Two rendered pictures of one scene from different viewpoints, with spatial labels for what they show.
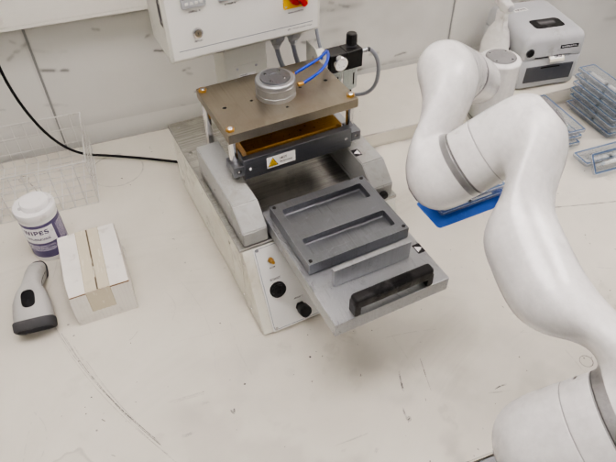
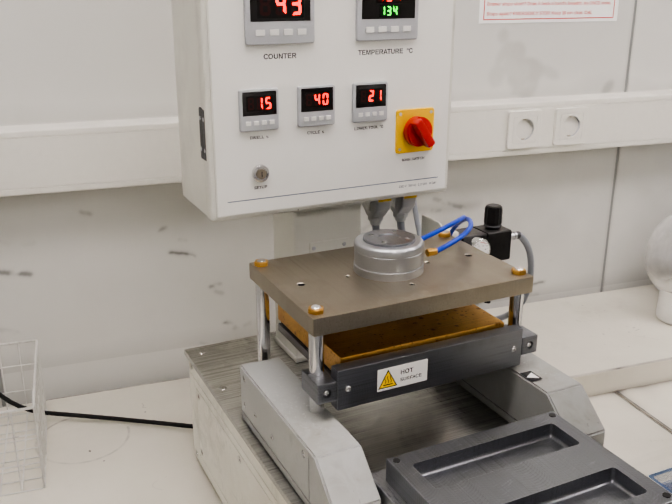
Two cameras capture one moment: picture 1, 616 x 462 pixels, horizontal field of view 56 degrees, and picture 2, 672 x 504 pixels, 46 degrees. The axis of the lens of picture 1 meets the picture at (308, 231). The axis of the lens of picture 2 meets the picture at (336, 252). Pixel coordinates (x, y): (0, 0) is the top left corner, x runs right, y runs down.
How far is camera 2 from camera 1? 36 cm
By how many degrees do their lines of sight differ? 26
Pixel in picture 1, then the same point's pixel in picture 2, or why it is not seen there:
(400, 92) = (546, 332)
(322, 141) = (473, 348)
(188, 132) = (219, 359)
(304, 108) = (444, 286)
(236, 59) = (314, 230)
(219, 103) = (292, 278)
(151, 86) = (157, 309)
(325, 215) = (502, 475)
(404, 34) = (541, 254)
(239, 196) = (326, 439)
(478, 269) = not seen: outside the picture
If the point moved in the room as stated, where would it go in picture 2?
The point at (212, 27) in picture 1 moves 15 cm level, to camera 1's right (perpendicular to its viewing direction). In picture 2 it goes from (283, 168) to (409, 168)
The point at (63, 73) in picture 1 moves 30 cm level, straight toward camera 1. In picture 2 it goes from (22, 279) to (42, 355)
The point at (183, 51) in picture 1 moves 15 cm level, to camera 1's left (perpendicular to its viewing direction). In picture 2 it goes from (234, 202) to (106, 202)
